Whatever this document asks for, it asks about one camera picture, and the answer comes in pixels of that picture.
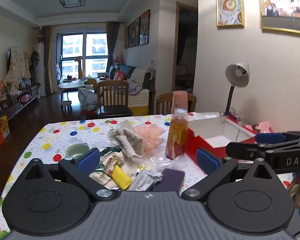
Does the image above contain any yellow sponge cloth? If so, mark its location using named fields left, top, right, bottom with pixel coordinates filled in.
left=112, top=165, right=133, bottom=190

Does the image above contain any gold framed figure poster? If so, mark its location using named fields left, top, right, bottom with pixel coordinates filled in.
left=255, top=0, right=300, bottom=35

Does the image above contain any low media cabinet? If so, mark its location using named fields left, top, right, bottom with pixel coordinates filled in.
left=0, top=85, right=39, bottom=125

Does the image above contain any sofa with cream cover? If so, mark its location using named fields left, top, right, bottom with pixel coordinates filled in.
left=97, top=64, right=156, bottom=115

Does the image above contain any polka dot tablecloth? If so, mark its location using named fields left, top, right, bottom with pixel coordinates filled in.
left=0, top=114, right=225, bottom=233

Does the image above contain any hanging pale patterned cloth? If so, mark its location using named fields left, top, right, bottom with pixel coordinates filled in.
left=5, top=46, right=32, bottom=90

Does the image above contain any white desk lamp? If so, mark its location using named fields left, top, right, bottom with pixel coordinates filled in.
left=220, top=61, right=250, bottom=117

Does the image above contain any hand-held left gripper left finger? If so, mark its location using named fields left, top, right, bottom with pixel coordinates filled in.
left=24, top=148, right=120, bottom=202

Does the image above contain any grey curtain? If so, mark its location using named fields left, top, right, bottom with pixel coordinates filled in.
left=106, top=22, right=120, bottom=74

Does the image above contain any red and white box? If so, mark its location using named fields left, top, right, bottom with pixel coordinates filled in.
left=185, top=111, right=259, bottom=175

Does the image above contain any oval coffee table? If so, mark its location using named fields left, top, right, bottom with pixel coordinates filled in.
left=59, top=79, right=88, bottom=100

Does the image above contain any clear bottle of orange drink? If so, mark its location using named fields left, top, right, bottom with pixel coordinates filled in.
left=165, top=107, right=189, bottom=160

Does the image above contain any purple roll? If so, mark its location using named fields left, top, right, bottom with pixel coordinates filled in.
left=228, top=107, right=241, bottom=122

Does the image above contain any pink towel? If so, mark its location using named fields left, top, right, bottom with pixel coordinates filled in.
left=172, top=91, right=188, bottom=113

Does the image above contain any silver plastic packet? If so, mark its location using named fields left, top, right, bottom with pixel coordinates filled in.
left=127, top=169, right=166, bottom=192

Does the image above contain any beige fleece towel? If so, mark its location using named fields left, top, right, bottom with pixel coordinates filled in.
left=107, top=120, right=145, bottom=158

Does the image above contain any clear plastic wrap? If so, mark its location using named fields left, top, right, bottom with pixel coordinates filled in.
left=130, top=150, right=208, bottom=193

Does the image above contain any gold framed food picture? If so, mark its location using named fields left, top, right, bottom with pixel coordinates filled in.
left=215, top=0, right=245, bottom=28

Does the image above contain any white tower air conditioner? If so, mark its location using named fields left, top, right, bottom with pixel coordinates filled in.
left=34, top=42, right=45, bottom=98

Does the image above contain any white bag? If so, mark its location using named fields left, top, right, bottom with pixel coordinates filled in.
left=78, top=87, right=99, bottom=110

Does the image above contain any small green bowl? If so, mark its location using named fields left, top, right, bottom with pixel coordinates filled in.
left=65, top=143, right=90, bottom=159

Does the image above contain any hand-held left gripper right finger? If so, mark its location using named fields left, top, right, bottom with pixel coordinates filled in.
left=181, top=148, right=278, bottom=202

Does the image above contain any square ceiling light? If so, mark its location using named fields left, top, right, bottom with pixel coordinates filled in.
left=59, top=0, right=86, bottom=8

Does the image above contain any printed cloth with green trim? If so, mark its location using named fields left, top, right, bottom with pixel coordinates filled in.
left=89, top=147, right=127, bottom=189

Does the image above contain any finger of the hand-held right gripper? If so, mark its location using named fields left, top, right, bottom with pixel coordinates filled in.
left=225, top=140, right=300, bottom=174
left=255, top=131, right=300, bottom=144

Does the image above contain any wooden chair with towel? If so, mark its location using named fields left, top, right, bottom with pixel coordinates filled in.
left=155, top=92, right=197, bottom=115

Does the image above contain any large window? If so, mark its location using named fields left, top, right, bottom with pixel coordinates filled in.
left=55, top=27, right=109, bottom=80

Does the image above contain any dark framed wall picture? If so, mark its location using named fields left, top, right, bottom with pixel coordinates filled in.
left=124, top=25, right=130, bottom=49
left=140, top=9, right=151, bottom=45
left=128, top=17, right=141, bottom=48

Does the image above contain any dark purple pouch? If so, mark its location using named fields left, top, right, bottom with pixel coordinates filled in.
left=151, top=168, right=185, bottom=192

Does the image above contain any pink soft cloth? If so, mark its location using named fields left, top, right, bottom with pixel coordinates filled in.
left=134, top=124, right=166, bottom=155

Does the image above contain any brown curtain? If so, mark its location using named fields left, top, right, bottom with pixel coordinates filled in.
left=44, top=25, right=56, bottom=95

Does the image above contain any wooden chair with dark seat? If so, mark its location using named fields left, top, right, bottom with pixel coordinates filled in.
left=96, top=80, right=134, bottom=117

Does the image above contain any green house plant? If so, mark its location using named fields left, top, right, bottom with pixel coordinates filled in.
left=30, top=51, right=40, bottom=67

